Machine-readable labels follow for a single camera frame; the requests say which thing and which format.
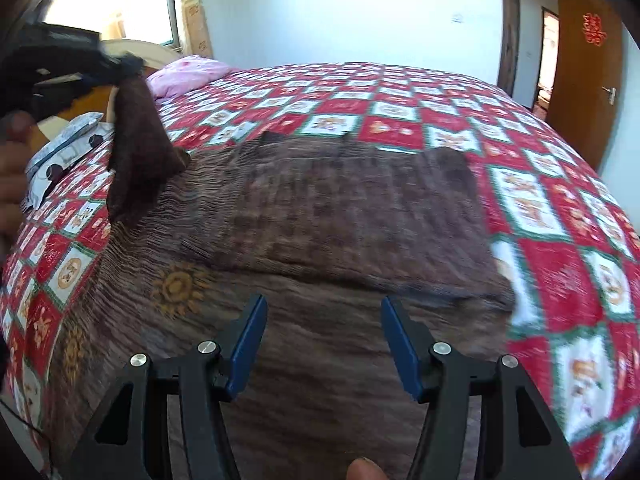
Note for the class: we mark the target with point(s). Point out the red checked printed blanket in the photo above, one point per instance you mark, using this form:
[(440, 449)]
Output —
[(550, 270)]

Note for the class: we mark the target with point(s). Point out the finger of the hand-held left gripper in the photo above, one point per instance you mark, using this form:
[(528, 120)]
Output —
[(127, 66)]

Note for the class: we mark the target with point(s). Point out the pink pillow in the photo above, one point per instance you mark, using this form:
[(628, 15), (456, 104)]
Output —
[(185, 75)]

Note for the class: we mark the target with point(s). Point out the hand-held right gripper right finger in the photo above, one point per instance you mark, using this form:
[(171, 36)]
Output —
[(400, 350)]

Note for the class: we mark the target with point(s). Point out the cream wooden headboard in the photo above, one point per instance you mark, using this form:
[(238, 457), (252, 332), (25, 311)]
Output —
[(150, 52)]

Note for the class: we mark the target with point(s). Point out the grey white patterned pillow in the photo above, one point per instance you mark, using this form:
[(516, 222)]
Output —
[(65, 140)]

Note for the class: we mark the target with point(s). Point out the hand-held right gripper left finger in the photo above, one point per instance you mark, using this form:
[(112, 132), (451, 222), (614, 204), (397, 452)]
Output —
[(247, 345)]

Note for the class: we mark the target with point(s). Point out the cream patterned curtain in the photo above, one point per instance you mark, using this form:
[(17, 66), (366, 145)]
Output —
[(197, 25)]

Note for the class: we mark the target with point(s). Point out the person's right hand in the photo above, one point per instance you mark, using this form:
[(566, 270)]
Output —
[(366, 470)]

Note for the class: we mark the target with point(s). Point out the person's left hand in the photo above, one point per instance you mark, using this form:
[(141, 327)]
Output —
[(12, 170)]

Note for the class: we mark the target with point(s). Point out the window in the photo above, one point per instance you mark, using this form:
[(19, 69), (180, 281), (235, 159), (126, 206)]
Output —
[(140, 0)]

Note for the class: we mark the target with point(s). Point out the red paper door decoration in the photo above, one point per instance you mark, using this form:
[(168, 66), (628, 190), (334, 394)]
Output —
[(594, 29)]

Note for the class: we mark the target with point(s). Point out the dark wooden door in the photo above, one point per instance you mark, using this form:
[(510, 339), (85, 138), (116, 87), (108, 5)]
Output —
[(510, 45)]

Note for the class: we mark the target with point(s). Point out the brown knit garment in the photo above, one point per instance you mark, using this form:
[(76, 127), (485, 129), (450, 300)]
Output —
[(325, 210)]

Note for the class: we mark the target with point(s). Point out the brown wooden door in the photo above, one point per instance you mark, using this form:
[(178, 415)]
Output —
[(575, 85)]

